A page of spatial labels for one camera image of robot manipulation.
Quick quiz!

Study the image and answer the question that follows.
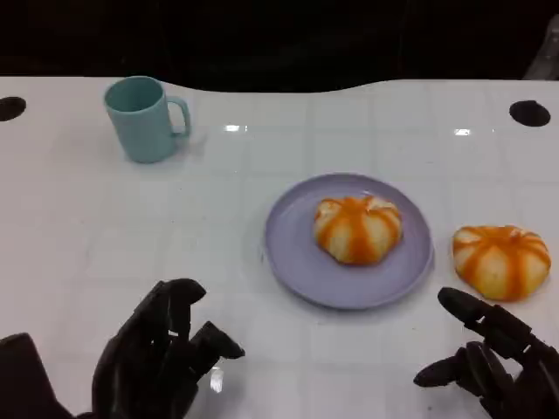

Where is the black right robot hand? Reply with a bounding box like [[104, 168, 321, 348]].
[[413, 286, 559, 419]]

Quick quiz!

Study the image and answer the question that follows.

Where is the grey background machine part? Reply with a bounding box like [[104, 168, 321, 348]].
[[522, 15, 559, 82]]

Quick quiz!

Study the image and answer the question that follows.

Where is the pale green mug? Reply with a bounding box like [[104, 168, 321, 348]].
[[103, 75, 192, 165]]

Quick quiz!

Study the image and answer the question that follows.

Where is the orange white toy bread roll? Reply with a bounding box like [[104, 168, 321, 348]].
[[452, 224, 552, 303], [313, 196, 404, 266]]

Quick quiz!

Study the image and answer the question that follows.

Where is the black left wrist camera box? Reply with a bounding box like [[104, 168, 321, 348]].
[[0, 333, 73, 419]]

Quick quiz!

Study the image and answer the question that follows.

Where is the black round table grommet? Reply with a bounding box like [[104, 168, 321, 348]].
[[0, 96, 27, 122], [509, 100, 552, 128]]

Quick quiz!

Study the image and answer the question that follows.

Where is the lilac plate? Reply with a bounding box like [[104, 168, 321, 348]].
[[264, 173, 436, 311]]

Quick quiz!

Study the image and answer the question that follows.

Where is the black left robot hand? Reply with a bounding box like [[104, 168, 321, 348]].
[[90, 278, 246, 419]]

